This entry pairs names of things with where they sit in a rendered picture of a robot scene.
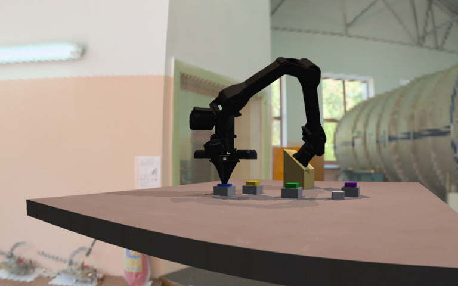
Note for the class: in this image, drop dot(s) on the purple button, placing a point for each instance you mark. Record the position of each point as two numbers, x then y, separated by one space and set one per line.
351 189

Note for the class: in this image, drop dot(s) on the blue button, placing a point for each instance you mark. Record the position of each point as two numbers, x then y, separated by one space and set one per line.
224 189

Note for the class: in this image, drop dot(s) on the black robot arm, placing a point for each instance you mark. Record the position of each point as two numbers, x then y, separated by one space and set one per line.
233 98

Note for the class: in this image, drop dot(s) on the green button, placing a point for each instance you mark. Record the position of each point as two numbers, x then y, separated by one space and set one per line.
291 190

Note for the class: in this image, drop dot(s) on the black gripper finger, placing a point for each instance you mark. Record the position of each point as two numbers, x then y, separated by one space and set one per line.
229 166
220 168

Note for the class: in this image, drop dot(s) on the white block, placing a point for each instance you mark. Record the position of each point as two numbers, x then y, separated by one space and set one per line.
338 195

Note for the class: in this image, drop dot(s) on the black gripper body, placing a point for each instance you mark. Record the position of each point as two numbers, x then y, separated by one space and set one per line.
240 154

